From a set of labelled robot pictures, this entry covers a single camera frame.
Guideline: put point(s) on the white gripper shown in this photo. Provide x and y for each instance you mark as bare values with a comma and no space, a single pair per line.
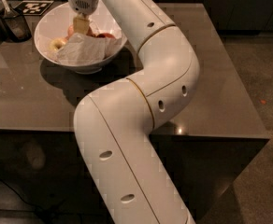
82,4

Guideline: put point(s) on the large red apple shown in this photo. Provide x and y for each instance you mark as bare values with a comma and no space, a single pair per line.
70,31

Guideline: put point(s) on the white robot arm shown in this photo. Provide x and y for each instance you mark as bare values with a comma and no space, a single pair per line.
112,124

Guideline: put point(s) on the small red apple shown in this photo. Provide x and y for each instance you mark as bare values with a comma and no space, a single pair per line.
105,35

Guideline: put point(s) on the white bowl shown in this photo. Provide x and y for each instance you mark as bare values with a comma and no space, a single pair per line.
55,24

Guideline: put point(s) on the yellow-red apple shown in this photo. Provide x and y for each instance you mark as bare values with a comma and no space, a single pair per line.
57,43

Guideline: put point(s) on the white crumpled paper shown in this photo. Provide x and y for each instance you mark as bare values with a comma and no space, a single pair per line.
86,50

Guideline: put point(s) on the black fiducial marker card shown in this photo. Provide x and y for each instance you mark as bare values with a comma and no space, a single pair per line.
33,7

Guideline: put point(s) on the black scoop with white handle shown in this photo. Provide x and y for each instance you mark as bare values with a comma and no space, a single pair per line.
15,23

